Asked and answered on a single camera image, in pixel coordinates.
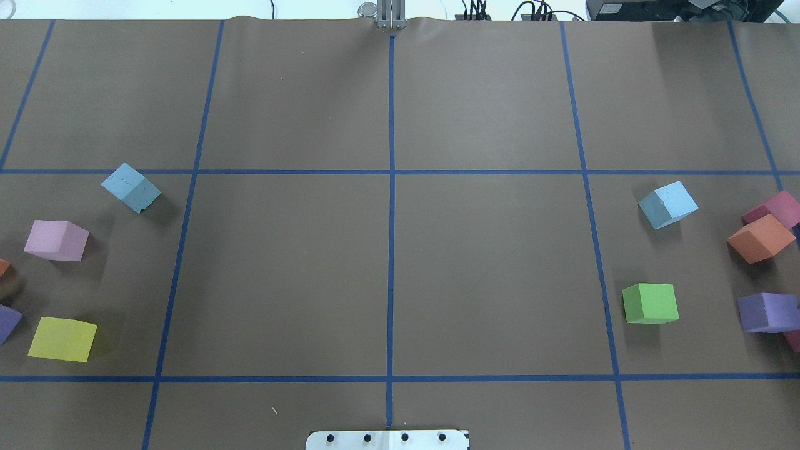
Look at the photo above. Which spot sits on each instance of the red block lower right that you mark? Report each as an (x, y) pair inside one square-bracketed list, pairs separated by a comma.
[(793, 339)]

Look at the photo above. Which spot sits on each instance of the orange block right side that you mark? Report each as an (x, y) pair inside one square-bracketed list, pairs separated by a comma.
[(761, 240)]

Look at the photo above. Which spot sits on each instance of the maroon block right side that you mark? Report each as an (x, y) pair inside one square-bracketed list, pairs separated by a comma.
[(783, 206)]

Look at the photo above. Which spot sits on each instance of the light blue block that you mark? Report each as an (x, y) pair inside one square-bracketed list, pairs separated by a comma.
[(667, 205), (131, 188)]

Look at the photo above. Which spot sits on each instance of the brown paper table mat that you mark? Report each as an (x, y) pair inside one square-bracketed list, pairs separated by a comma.
[(430, 228)]

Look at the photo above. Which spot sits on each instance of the purple block left side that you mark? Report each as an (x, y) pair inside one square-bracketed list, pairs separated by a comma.
[(9, 321)]

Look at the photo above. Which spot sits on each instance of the pink foam block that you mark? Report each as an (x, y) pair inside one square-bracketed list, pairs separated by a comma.
[(57, 240)]

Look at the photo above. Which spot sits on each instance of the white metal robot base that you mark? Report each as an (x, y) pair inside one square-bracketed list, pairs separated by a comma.
[(390, 439)]

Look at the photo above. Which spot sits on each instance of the black monitor stand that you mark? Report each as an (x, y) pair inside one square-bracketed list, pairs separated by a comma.
[(681, 11)]

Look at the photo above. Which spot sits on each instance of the purple block right side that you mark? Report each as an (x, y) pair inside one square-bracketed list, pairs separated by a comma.
[(768, 313)]

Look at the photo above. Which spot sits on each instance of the purple block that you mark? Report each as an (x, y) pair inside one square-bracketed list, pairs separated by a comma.
[(9, 321), (768, 313)]

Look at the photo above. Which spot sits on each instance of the yellow foam block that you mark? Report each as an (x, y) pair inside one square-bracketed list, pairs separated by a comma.
[(63, 339)]

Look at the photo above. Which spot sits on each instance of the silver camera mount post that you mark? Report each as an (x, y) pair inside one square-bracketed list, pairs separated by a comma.
[(388, 14)]

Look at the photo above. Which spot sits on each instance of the green foam block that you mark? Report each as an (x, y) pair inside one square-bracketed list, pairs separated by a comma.
[(650, 304)]

